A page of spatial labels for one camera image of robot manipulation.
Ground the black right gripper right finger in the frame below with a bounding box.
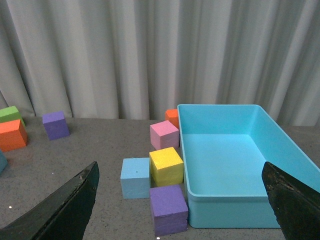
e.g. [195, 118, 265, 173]
[261, 161, 320, 240]

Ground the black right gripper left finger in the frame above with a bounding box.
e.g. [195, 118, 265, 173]
[0, 161, 100, 240]

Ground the smooth light blue foam block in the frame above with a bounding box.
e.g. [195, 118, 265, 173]
[120, 157, 151, 199]

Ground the dented light blue foam block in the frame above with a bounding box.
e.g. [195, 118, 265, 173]
[0, 150, 8, 174]

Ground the far purple foam block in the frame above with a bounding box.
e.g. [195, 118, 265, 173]
[42, 111, 70, 141]

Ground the purple foam block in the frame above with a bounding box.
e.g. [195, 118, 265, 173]
[42, 111, 70, 141]
[149, 184, 189, 237]

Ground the light blue plastic bin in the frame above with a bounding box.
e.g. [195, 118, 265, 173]
[177, 104, 320, 229]

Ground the left orange foam block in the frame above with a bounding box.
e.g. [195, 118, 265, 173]
[0, 119, 28, 152]

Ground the orange foam block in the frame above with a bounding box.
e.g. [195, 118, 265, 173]
[165, 108, 180, 129]
[0, 119, 28, 152]

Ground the near purple foam block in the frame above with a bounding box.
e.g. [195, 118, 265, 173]
[149, 184, 189, 237]

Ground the yellow foam block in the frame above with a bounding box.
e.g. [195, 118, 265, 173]
[149, 147, 184, 187]

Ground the green foam block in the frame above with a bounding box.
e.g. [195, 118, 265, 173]
[0, 106, 26, 127]

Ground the pink foam block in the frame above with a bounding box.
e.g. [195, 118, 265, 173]
[149, 120, 180, 150]

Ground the far right orange foam block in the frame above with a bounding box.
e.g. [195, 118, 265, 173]
[165, 108, 180, 129]

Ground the grey pleated curtain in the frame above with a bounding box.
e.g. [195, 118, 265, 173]
[0, 0, 320, 127]

